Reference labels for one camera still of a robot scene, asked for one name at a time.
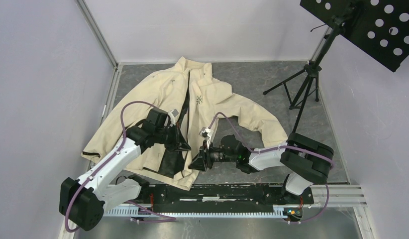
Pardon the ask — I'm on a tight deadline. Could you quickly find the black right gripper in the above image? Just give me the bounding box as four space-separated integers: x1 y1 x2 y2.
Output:
188 139 237 172

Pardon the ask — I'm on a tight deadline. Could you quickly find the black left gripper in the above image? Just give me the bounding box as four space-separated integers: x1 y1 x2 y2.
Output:
155 122 191 152

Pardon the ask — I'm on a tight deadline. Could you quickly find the cream zip-up jacket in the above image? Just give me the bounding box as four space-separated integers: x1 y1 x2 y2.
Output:
82 58 288 190

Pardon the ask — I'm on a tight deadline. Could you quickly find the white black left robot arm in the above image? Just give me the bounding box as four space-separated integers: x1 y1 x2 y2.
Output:
59 108 191 231

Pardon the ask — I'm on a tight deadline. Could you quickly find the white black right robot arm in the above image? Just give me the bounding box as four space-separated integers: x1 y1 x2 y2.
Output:
189 132 335 203

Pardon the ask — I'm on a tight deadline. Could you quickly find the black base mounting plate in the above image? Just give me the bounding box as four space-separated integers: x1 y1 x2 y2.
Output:
134 183 314 213

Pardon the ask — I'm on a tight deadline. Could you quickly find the black music stand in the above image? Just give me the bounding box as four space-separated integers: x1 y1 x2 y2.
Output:
263 0 409 132

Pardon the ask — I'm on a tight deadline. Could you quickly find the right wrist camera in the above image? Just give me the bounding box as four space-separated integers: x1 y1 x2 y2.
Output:
199 127 213 148

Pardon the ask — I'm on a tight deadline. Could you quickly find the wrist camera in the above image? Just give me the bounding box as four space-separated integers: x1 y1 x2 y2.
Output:
168 109 179 125
199 127 213 148

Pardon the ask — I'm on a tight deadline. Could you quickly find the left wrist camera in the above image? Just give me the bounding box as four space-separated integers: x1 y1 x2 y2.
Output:
168 109 179 125

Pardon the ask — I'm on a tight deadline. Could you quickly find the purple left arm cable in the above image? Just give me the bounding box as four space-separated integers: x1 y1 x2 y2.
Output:
64 101 177 233

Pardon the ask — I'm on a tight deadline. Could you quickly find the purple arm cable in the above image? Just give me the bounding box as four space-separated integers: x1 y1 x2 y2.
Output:
64 101 177 233
208 112 336 225

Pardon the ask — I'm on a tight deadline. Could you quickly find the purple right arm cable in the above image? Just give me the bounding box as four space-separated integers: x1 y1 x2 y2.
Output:
208 112 336 225

